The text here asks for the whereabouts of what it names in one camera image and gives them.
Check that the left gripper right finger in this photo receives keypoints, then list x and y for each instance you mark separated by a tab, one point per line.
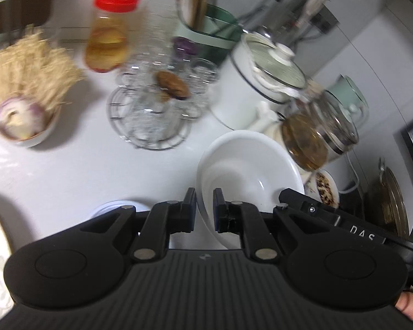
246	221

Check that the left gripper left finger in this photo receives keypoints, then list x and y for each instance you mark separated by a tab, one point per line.
163	220

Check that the white bowl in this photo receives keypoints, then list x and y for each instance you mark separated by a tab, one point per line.
248	167

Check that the blue plastic bowl front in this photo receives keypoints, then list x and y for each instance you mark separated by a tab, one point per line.
116	204

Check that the right hand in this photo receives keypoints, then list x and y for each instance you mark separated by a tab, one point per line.
405	304

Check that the patterned bowl with grains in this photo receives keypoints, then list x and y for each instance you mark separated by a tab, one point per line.
322	188

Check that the glass tea kettle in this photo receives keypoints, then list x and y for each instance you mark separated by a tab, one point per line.
317	133

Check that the wok with lid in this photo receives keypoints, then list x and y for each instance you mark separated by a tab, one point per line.
384	203

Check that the white electric pot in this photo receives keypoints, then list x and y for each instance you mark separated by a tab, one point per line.
255	70

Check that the amber glass cup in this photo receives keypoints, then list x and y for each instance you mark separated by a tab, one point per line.
172	86

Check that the bowl with mushrooms and onion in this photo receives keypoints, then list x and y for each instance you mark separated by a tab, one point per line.
52	119

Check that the half onion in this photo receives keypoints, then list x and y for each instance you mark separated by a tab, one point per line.
21	118

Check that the red lid jar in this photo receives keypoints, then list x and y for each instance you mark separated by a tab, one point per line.
108	45

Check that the green chopstick holder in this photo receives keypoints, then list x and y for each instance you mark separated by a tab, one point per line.
218	36

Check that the enoki mushroom bunch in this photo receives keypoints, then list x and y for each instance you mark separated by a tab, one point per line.
34	68

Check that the black wall socket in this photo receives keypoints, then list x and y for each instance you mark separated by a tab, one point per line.
286	16

